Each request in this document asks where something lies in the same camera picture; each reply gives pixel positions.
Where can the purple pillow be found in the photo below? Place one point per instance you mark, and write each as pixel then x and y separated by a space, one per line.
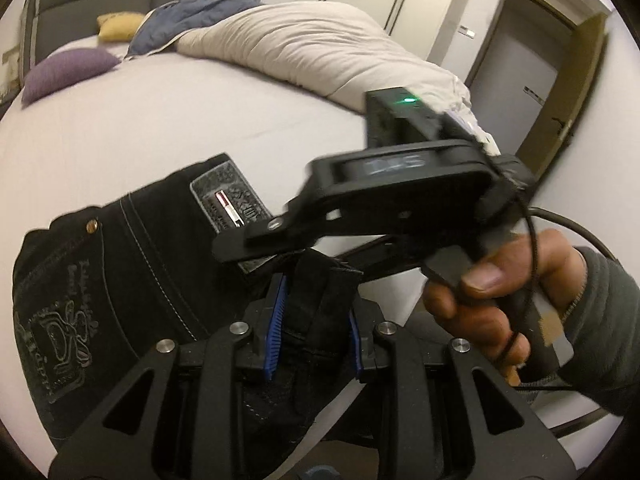
pixel 65 72

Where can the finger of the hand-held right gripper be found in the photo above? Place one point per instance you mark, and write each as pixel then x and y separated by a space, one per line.
pixel 270 232
pixel 390 260

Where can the grey door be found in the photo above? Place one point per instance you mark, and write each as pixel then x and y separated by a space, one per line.
pixel 510 60

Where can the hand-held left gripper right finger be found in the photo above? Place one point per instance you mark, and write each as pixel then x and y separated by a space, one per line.
pixel 354 340

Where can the person's right hand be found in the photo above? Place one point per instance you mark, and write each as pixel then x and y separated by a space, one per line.
pixel 480 300

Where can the yellow pillow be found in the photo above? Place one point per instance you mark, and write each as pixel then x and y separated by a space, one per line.
pixel 117 27

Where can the beige comforter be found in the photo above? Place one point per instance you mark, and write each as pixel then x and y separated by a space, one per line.
pixel 325 55

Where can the blue blanket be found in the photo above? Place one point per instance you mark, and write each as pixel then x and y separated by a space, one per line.
pixel 170 25

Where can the white wall switch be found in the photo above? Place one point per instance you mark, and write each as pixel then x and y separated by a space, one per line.
pixel 468 32

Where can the black denim pants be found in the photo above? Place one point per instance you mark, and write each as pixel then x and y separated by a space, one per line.
pixel 150 270

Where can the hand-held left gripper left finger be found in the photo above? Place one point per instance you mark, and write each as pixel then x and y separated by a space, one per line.
pixel 275 325

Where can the person's right forearm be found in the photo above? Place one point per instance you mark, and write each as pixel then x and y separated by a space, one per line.
pixel 605 330

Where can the open wooden door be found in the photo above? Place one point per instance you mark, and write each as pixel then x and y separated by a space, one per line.
pixel 585 75

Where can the bed with white sheet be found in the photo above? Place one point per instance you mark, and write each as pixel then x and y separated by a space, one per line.
pixel 150 120

